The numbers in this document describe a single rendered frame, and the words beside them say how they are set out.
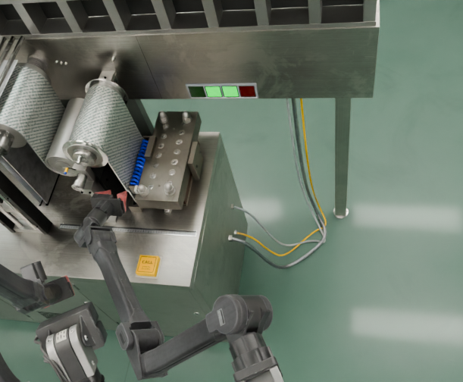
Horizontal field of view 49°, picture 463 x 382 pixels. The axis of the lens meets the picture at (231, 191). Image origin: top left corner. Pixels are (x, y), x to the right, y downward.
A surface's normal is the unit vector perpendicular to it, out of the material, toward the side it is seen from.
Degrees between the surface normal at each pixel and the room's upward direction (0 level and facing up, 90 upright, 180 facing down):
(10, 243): 0
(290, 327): 0
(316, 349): 0
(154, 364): 35
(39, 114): 92
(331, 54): 90
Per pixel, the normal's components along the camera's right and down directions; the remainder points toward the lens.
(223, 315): -0.75, -0.13
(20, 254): -0.17, -0.52
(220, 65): -0.15, 0.85
